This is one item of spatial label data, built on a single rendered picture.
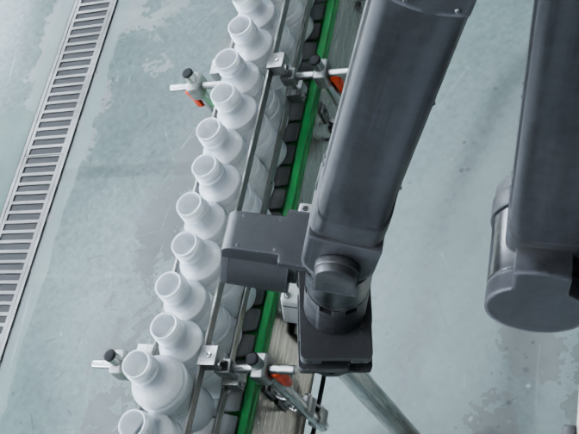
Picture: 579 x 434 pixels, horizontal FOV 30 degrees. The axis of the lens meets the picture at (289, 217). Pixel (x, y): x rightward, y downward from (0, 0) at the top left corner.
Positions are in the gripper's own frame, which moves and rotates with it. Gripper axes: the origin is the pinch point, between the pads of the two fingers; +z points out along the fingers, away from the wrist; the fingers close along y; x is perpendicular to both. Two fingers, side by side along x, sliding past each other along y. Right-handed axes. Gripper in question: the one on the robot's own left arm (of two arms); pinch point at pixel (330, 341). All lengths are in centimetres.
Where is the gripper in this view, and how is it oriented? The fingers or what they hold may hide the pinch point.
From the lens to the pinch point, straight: 107.2
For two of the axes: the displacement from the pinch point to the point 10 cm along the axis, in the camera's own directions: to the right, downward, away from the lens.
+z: -0.1, 4.6, 8.9
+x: 10.0, -0.1, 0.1
